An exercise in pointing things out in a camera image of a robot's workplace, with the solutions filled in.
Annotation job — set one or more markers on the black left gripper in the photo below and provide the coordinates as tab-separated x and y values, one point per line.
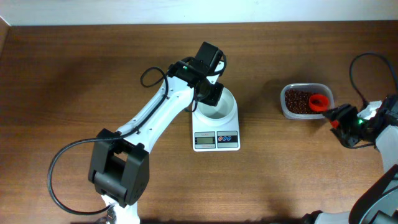
217	91

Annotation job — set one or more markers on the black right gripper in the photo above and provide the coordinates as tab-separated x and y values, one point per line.
342	113

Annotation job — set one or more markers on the orange measuring scoop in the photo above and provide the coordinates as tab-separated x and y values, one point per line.
318	103

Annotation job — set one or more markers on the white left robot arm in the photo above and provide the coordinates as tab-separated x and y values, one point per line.
119	167

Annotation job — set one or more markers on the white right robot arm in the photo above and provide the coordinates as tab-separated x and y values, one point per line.
379	203

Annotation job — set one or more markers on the white round bowl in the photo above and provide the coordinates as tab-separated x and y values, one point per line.
223	109

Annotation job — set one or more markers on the white digital kitchen scale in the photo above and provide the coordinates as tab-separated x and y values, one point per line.
211	135

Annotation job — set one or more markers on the clear plastic bean container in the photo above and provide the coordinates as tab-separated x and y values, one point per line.
315	88

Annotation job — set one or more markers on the red adzuki beans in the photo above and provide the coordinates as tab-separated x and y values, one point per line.
297	101

